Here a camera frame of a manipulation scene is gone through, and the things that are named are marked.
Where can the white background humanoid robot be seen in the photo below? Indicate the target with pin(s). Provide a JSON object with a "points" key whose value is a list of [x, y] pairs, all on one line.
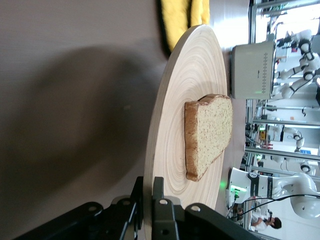
{"points": [[307, 53]]}

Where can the aluminium frame post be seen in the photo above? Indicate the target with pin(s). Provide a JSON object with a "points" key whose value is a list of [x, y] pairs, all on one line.
{"points": [[287, 123], [275, 153]]}

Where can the seated person in background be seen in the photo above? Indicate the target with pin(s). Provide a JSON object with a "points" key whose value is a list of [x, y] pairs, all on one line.
{"points": [[275, 222]]}

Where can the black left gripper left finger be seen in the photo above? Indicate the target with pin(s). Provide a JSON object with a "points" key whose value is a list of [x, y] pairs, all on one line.
{"points": [[75, 225]]}

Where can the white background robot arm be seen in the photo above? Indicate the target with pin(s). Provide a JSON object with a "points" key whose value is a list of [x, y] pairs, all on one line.
{"points": [[306, 167], [297, 140]]}

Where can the brown table cover sheet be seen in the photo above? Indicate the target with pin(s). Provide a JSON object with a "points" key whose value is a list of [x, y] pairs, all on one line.
{"points": [[62, 75]]}

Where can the round wooden plate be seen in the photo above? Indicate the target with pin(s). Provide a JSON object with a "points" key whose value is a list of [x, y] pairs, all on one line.
{"points": [[195, 75]]}

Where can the slice of toast bread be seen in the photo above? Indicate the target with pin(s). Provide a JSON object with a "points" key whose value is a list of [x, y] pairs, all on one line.
{"points": [[212, 130]]}

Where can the beige rectangular object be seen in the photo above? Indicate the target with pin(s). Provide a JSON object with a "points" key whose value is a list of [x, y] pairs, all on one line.
{"points": [[250, 70]]}

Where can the yellow quilted oven mitt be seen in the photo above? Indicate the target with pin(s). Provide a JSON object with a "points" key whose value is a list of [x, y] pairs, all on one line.
{"points": [[175, 22], [201, 11]]}

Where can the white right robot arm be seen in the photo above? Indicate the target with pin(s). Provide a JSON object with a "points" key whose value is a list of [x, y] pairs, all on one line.
{"points": [[305, 195]]}

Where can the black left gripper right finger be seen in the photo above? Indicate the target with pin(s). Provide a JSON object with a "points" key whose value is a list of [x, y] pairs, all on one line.
{"points": [[175, 225]]}

